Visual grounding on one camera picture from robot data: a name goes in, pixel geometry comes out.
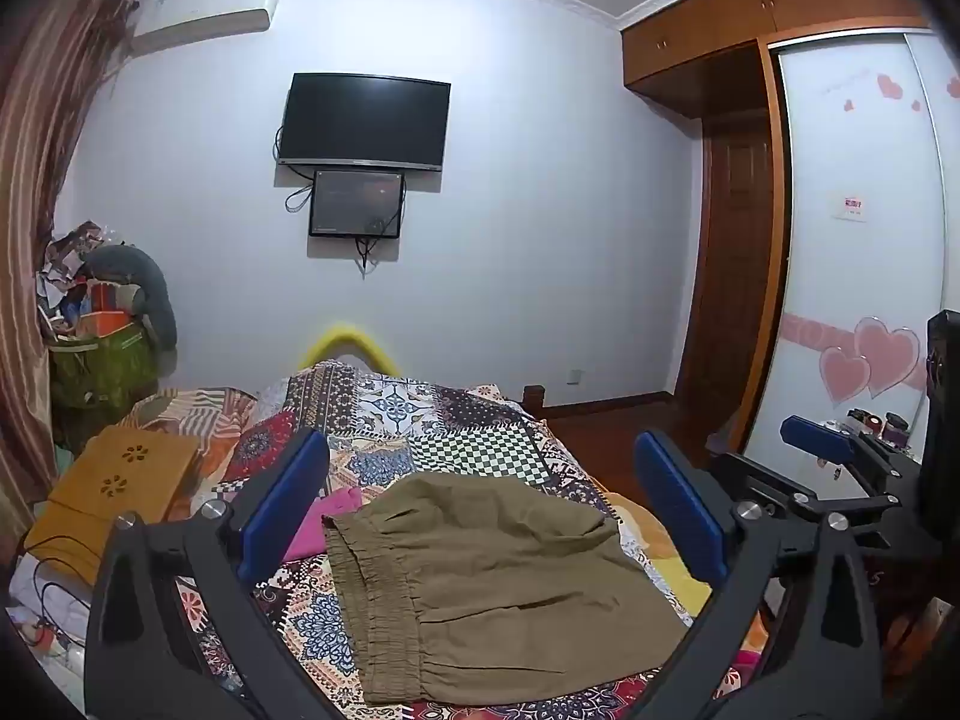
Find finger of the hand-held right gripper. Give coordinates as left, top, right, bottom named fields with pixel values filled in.
left=709, top=454, right=920, bottom=548
left=780, top=416, right=923, bottom=500

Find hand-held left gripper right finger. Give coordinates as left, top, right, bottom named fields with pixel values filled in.
left=615, top=429, right=875, bottom=720

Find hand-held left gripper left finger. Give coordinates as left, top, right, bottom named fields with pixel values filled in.
left=84, top=427, right=353, bottom=720

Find olive green pants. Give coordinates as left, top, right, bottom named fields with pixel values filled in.
left=322, top=474, right=695, bottom=706

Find pink folded cloth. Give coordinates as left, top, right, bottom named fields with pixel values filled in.
left=281, top=486, right=362, bottom=562

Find small pink heart sticker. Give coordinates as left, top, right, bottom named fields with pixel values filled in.
left=819, top=347, right=872, bottom=407

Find large pink heart sticker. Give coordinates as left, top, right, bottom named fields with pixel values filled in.
left=855, top=317, right=922, bottom=400

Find orange striped cloth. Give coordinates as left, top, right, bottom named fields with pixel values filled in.
left=127, top=388, right=257, bottom=466

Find wooden lap desk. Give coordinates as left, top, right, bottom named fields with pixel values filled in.
left=26, top=425, right=203, bottom=586

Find yellow bed footboard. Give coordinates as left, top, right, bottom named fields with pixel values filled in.
left=298, top=322, right=400, bottom=376

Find brown wooden door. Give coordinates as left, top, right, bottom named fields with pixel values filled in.
left=675, top=120, right=777, bottom=406

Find patchwork patterned blanket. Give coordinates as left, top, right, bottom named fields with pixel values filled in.
left=172, top=360, right=766, bottom=720

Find pile of papers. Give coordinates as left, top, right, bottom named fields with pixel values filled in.
left=36, top=221, right=113, bottom=335

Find wooden wardrobe with white doors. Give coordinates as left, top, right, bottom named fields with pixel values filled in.
left=621, top=0, right=960, bottom=466

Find brown striped curtain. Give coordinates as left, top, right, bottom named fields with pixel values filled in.
left=0, top=0, right=140, bottom=511

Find white air conditioner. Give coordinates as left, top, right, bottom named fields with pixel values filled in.
left=133, top=0, right=282, bottom=57

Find black monitor cable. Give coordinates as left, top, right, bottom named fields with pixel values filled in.
left=355, top=216, right=400, bottom=276

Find small black wall monitor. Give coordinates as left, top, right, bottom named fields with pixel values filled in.
left=309, top=169, right=407, bottom=238

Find black wall television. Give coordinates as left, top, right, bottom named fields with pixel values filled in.
left=277, top=73, right=452, bottom=170

